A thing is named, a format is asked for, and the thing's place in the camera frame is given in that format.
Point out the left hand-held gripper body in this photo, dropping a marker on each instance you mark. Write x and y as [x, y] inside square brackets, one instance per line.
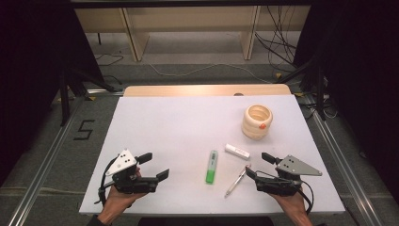
[131, 185]

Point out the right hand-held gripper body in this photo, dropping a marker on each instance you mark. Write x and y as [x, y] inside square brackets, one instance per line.
[276, 185]

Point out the clear ballpoint pen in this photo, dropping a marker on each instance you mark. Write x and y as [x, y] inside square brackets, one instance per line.
[235, 183]

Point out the white eraser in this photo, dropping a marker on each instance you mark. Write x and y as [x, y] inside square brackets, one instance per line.
[236, 151]

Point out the cream ribbed pen holder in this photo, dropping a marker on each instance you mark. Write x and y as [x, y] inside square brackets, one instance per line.
[255, 130]

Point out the green highlighter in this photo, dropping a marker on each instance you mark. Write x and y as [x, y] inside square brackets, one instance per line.
[211, 171]

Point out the person's left hand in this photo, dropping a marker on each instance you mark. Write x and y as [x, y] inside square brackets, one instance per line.
[120, 199]

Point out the white table cover board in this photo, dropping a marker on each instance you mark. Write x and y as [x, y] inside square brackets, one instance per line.
[175, 125]

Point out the dark table grommet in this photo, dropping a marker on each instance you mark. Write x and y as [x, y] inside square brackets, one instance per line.
[238, 94]

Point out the black metal stand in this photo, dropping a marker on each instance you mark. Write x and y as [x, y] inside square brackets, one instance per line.
[320, 94]

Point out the black tripod stand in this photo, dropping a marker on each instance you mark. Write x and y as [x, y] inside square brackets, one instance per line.
[64, 100]

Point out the beige wooden desk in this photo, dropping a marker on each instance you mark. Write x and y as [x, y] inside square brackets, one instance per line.
[138, 37]

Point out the black curtain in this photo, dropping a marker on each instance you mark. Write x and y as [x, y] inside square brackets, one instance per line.
[31, 62]
[360, 62]

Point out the aluminium floor rail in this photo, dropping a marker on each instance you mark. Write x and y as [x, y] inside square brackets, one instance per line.
[345, 169]
[40, 172]

